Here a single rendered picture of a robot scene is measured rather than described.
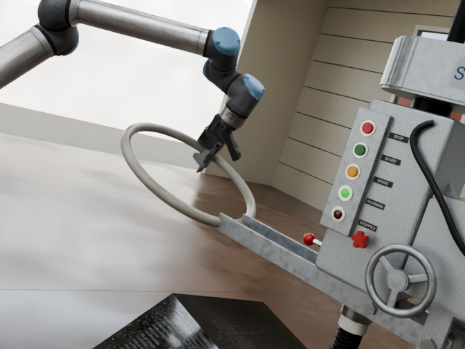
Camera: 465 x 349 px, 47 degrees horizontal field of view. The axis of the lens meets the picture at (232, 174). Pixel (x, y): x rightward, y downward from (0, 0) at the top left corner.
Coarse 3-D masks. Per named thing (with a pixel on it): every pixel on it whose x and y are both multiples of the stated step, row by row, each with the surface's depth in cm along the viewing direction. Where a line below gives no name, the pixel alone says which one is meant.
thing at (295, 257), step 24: (240, 240) 148; (264, 240) 143; (288, 240) 151; (288, 264) 138; (312, 264) 134; (336, 288) 129; (360, 312) 125; (384, 312) 121; (408, 336) 117; (456, 336) 122
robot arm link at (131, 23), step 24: (48, 0) 169; (72, 0) 167; (96, 0) 170; (48, 24) 174; (72, 24) 172; (96, 24) 171; (120, 24) 169; (144, 24) 168; (168, 24) 169; (192, 48) 170; (216, 48) 168
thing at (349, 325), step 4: (340, 316) 132; (344, 316) 130; (340, 320) 131; (344, 320) 130; (348, 320) 129; (340, 324) 131; (344, 324) 130; (348, 324) 129; (352, 324) 129; (356, 324) 128; (360, 324) 128; (344, 328) 130; (348, 328) 129; (352, 328) 129; (356, 328) 128; (360, 328) 129; (364, 328) 129; (352, 332) 129; (356, 332) 129; (360, 332) 129; (364, 332) 130
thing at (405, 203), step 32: (448, 128) 111; (448, 160) 114; (384, 192) 118; (416, 192) 114; (448, 192) 119; (384, 224) 118; (416, 224) 114; (320, 256) 127; (352, 256) 122; (384, 288) 116
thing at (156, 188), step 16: (128, 128) 166; (144, 128) 174; (160, 128) 181; (128, 144) 157; (192, 144) 189; (128, 160) 152; (144, 176) 148; (160, 192) 147; (176, 208) 148; (192, 208) 149; (208, 224) 151
